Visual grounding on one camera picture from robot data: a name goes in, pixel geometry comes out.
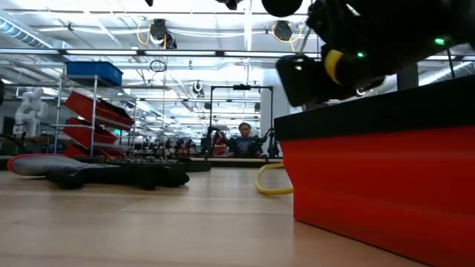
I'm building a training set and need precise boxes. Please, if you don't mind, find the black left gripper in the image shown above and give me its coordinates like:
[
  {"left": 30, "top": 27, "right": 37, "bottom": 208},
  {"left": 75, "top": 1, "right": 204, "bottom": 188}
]
[{"left": 214, "top": 0, "right": 243, "bottom": 11}]

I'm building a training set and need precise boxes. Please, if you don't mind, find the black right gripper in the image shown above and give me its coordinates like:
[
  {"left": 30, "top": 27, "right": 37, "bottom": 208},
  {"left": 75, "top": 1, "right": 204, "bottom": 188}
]
[{"left": 275, "top": 0, "right": 461, "bottom": 108}]

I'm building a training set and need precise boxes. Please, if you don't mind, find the white building pillar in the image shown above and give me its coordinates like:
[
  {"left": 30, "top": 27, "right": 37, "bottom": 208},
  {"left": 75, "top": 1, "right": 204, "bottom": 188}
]
[{"left": 259, "top": 68, "right": 304, "bottom": 140}]

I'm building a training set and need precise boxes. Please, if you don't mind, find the person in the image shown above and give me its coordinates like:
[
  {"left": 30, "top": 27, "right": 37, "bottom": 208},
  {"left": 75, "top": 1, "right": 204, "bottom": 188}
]
[{"left": 225, "top": 121, "right": 265, "bottom": 158}]

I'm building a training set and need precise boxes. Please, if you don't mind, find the red box with grey lid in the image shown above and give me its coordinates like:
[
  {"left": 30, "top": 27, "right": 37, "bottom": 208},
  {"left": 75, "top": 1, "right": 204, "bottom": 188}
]
[{"left": 273, "top": 75, "right": 475, "bottom": 267}]

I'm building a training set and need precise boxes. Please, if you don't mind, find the blue storage bin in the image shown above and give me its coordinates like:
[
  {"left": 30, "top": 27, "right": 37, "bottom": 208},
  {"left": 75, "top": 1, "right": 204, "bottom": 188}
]
[{"left": 65, "top": 61, "right": 124, "bottom": 87}]

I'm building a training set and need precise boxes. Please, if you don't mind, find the black screwdriver bit case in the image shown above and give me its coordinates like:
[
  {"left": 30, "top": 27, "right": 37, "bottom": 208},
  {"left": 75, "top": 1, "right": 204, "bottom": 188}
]
[{"left": 118, "top": 156, "right": 212, "bottom": 174}]

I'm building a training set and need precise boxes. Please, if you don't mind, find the red storage bin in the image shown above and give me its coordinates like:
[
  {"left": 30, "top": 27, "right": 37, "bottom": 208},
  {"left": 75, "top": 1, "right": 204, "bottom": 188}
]
[
  {"left": 65, "top": 90, "right": 135, "bottom": 129},
  {"left": 65, "top": 143, "right": 127, "bottom": 159},
  {"left": 62, "top": 117, "right": 119, "bottom": 148}
]

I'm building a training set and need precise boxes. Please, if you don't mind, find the metal shelf rack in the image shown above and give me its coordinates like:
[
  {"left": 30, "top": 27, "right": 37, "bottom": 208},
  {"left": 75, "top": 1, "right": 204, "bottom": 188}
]
[{"left": 50, "top": 73, "right": 138, "bottom": 159}]

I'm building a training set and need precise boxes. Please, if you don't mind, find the grey black work glove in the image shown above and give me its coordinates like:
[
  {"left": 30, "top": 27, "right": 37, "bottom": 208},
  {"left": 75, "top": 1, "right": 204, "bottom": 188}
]
[{"left": 6, "top": 153, "right": 191, "bottom": 191}]

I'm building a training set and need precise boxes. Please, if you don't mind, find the black upright post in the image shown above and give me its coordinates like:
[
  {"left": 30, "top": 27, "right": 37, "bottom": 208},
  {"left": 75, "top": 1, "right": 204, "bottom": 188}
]
[{"left": 396, "top": 63, "right": 419, "bottom": 91}]

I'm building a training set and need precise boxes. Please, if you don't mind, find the black background station frame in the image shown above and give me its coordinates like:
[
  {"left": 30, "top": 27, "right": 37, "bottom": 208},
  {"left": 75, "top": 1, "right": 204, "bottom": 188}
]
[{"left": 209, "top": 84, "right": 275, "bottom": 156}]

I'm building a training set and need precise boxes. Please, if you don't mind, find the hanging coiled black cable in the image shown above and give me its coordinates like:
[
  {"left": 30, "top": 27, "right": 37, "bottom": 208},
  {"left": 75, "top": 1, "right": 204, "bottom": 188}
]
[{"left": 149, "top": 59, "right": 168, "bottom": 73}]

